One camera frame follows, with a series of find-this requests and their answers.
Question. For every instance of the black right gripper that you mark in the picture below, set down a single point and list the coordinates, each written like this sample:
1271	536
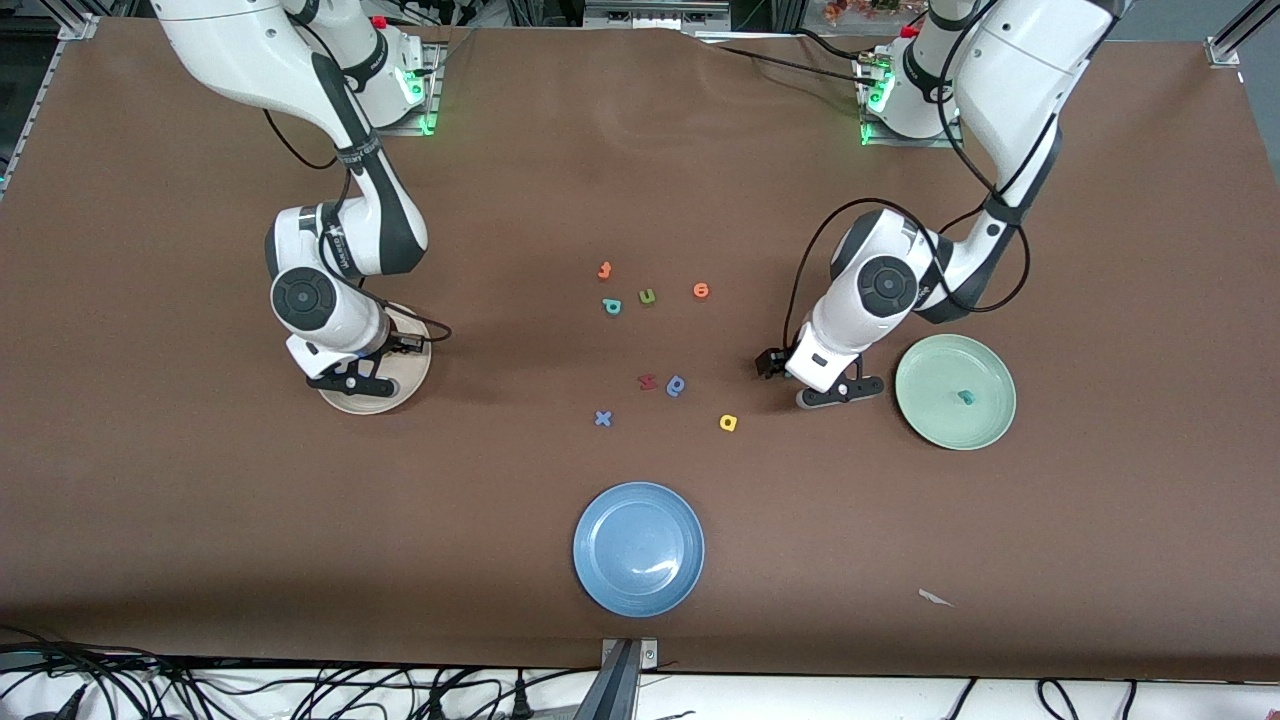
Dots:
398	346

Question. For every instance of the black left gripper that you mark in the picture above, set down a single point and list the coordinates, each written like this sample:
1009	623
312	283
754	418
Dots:
772	363

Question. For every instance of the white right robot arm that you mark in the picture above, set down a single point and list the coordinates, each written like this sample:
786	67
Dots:
230	50

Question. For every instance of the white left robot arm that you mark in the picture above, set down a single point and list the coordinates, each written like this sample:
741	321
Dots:
1020	80

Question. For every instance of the beige brown plate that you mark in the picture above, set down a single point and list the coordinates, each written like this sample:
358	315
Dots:
408	378

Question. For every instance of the blue foam letter a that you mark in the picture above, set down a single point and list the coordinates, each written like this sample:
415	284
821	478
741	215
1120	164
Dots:
676	386

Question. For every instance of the green plate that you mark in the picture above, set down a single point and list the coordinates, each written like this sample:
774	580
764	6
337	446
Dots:
940	420

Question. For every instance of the blue plate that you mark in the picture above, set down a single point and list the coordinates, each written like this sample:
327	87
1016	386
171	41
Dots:
638	550

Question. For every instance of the brown table cover sheet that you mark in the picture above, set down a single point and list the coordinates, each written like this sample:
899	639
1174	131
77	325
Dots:
640	150

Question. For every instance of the white paper scrap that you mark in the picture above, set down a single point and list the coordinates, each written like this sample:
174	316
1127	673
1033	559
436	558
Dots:
935	598

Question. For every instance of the orange flower decoration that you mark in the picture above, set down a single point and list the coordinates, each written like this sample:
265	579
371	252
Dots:
860	10

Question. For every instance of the grey metal equipment box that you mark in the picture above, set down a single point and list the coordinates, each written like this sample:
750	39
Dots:
650	15

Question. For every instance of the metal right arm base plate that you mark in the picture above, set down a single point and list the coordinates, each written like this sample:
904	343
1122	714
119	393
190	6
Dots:
432	100

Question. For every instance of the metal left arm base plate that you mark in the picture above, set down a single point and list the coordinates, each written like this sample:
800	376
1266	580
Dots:
900	142

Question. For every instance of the silver camera mount bracket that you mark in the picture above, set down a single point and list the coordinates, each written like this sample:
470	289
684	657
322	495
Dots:
650	655

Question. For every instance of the black camera pole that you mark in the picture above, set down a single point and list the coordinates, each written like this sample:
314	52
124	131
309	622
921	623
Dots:
615	690

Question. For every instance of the aluminium frame corner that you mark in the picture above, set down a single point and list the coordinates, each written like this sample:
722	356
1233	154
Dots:
1225	48
78	22

